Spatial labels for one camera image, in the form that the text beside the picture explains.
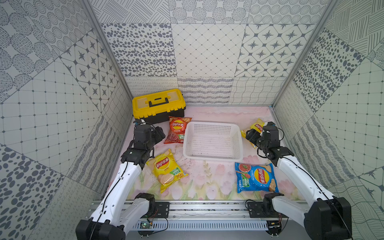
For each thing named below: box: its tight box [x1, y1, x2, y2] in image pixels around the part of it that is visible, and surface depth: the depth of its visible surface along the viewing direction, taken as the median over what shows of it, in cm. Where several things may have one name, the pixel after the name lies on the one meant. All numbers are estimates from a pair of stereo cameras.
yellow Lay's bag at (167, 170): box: [146, 149, 189, 194], surface depth 83 cm
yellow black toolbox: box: [132, 89, 186, 124], surface depth 102 cm
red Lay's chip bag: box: [163, 116, 192, 144], surface depth 100 cm
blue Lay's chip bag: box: [234, 162, 279, 194], surface depth 80 cm
